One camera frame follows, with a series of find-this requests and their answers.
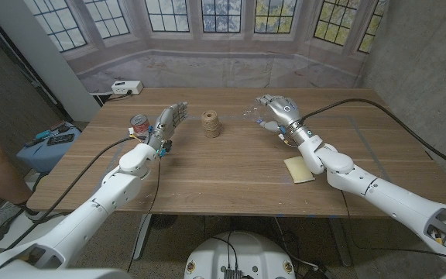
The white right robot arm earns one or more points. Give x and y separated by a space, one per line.
397 201

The black round fan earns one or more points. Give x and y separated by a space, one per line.
165 221

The white wall panel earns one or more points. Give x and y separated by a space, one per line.
49 62

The printed bay window backdrop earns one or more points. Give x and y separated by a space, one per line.
223 66

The blue stool with tools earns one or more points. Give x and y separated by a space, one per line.
41 155

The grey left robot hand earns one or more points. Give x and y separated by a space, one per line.
165 124

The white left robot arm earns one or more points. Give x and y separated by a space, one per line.
87 215

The grey table leg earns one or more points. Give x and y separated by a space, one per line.
141 236
340 242

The jute twine spool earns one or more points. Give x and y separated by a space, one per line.
211 125

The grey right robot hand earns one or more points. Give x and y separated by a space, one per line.
285 112

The yellow sticky note pad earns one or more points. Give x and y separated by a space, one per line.
299 170

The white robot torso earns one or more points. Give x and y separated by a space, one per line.
240 253

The white power strip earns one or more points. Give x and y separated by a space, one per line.
126 87

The tin can red label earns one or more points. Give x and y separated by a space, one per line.
141 125

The black flat device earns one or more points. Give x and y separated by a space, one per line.
60 139

